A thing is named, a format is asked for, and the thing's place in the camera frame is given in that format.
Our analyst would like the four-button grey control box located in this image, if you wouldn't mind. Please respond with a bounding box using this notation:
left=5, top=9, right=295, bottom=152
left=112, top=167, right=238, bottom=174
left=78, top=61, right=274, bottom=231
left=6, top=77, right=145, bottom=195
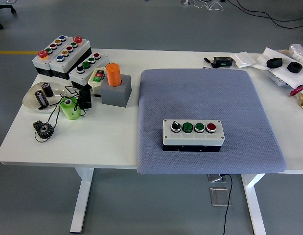
left=162, top=119, right=225, bottom=152
left=69, top=51, right=110, bottom=90

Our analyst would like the five-button grey control box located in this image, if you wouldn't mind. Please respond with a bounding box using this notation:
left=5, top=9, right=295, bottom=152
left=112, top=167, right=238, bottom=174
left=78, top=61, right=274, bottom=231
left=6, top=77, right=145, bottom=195
left=48, top=36, right=92, bottom=80
left=31, top=35, right=69, bottom=77

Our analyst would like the grey block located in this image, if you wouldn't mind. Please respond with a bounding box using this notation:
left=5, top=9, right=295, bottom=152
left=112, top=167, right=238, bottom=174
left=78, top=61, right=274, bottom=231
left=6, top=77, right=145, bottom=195
left=99, top=74, right=132, bottom=108

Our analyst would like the grey-blue textured mat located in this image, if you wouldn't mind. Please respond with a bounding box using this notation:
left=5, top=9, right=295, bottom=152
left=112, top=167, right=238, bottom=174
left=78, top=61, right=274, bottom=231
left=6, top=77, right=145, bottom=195
left=137, top=68, right=287, bottom=175

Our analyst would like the orange cylinder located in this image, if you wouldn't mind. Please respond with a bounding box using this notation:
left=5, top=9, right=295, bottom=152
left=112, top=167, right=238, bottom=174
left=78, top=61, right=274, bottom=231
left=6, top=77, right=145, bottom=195
left=105, top=62, right=122, bottom=87

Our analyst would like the small black device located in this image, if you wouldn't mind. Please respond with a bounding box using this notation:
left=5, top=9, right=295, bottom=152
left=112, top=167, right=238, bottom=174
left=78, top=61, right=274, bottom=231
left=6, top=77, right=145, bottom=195
left=77, top=88, right=93, bottom=110

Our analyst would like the green cylinder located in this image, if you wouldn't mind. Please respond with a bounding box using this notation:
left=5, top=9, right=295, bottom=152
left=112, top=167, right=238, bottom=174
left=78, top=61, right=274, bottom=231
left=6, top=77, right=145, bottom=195
left=59, top=96, right=82, bottom=120

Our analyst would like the silver floor socket box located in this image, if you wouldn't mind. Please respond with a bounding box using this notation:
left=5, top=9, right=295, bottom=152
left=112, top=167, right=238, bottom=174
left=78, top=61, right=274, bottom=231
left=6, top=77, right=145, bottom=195
left=207, top=174, right=227, bottom=183

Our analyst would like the black module with green connector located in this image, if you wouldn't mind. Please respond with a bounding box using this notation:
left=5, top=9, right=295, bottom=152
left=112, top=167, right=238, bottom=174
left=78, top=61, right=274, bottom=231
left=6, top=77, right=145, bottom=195
left=212, top=56, right=233, bottom=68

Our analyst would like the silver floor plate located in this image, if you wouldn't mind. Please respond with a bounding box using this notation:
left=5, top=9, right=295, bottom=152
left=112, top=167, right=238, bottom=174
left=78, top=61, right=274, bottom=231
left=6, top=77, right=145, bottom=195
left=210, top=187, right=232, bottom=207

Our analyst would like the black cylindrical capacitor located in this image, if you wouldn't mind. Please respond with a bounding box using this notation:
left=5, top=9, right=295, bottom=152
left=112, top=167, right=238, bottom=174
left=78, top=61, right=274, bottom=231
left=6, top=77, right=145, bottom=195
left=34, top=90, right=49, bottom=108
left=41, top=82, right=55, bottom=98

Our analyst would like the black metal gear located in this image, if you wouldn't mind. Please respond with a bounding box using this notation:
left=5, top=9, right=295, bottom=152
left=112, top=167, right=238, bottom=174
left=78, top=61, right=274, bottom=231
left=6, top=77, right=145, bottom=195
left=32, top=120, right=55, bottom=141

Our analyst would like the white flat box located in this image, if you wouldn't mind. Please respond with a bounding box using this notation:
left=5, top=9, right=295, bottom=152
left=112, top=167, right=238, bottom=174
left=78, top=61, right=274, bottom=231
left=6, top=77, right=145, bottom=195
left=229, top=51, right=255, bottom=68

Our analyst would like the white table leg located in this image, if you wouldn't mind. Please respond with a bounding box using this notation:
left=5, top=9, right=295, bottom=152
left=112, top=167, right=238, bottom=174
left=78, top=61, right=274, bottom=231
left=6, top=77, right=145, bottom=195
left=240, top=173, right=267, bottom=235
left=69, top=167, right=94, bottom=233

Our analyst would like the clear plastic dish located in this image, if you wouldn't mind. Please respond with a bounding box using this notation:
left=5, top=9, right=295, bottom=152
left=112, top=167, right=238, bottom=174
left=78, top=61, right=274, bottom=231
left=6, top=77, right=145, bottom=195
left=22, top=82, right=69, bottom=114

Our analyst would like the clear plastic bag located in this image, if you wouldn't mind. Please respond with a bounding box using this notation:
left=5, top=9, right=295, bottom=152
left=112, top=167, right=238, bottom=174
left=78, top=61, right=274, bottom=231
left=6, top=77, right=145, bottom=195
left=266, top=70, right=289, bottom=87

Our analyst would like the white paper sheet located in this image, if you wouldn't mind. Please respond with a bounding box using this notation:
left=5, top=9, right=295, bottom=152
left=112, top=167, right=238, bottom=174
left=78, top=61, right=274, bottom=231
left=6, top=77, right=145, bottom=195
left=253, top=47, right=303, bottom=89

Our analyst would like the bubble wrap bag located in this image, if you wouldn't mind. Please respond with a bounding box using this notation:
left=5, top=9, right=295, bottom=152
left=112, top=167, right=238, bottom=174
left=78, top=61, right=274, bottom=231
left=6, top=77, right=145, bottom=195
left=288, top=43, right=303, bottom=65

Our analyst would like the cream two-button pendant switch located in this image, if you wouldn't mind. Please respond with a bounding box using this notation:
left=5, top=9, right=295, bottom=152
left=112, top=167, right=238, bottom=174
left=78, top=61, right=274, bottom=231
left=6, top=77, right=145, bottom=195
left=88, top=66, right=108, bottom=95

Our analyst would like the thin black wire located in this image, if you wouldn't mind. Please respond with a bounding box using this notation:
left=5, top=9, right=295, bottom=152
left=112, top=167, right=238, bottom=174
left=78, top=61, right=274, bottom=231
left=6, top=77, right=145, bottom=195
left=34, top=85, right=86, bottom=143

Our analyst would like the white floor cable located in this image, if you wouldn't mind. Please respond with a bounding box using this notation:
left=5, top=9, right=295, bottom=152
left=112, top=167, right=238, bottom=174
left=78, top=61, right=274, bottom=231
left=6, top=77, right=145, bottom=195
left=191, top=0, right=224, bottom=12

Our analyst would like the black rubber ring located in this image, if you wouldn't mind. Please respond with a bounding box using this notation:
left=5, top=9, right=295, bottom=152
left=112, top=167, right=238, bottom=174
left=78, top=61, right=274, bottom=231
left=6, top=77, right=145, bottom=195
left=287, top=61, right=303, bottom=73
left=266, top=57, right=283, bottom=69

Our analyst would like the long black floor cable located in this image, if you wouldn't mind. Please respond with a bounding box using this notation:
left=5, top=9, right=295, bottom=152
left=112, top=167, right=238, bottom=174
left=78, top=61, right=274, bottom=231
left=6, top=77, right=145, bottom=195
left=227, top=0, right=303, bottom=29

